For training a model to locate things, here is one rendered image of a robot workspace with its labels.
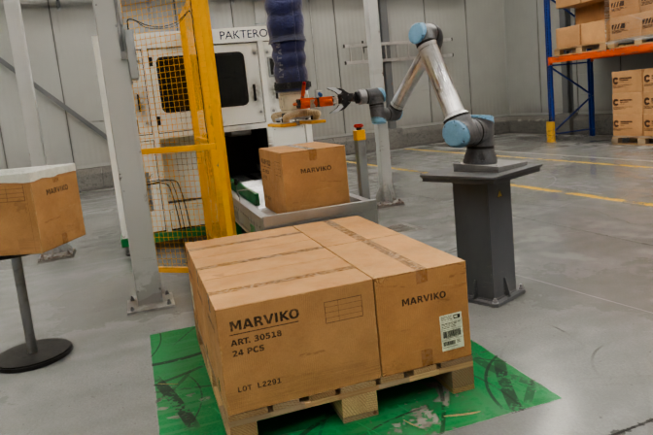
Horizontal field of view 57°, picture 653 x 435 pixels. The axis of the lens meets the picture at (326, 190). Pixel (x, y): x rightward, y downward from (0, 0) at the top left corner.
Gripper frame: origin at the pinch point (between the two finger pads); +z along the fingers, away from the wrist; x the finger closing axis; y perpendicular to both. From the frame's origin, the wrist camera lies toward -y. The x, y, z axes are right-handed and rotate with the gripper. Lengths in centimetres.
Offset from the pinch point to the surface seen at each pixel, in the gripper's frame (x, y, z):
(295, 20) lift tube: 50, 15, 9
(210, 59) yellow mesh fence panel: 36, 63, 56
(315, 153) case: -30.0, -3.7, 13.1
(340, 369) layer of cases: -102, -135, 54
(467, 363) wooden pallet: -113, -136, 0
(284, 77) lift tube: 17.5, 18.5, 20.0
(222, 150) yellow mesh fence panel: -23, 64, 57
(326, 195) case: -56, -3, 9
